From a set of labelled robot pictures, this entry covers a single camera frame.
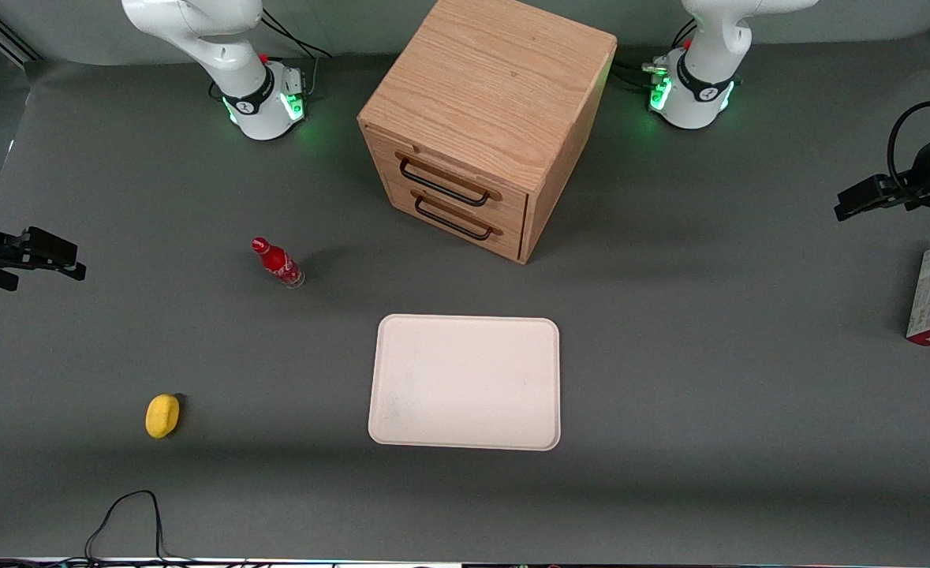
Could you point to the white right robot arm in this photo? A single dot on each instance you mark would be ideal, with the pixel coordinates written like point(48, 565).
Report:
point(196, 31)

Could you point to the wooden drawer front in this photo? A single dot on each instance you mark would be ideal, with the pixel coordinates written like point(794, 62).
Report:
point(464, 180)
point(464, 223)

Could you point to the beige rectangular tray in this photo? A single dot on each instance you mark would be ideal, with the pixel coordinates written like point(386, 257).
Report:
point(464, 383)

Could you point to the aluminium frame rail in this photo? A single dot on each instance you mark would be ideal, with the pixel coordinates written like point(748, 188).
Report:
point(11, 39)

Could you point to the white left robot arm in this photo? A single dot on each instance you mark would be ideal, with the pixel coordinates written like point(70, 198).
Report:
point(705, 55)

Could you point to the yellow lemon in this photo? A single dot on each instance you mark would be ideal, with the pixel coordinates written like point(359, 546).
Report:
point(162, 416)

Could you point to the red cola bottle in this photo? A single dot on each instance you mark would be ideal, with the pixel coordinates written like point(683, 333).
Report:
point(278, 263)

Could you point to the wooden drawer cabinet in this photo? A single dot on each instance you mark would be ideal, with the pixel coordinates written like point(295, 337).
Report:
point(496, 87)

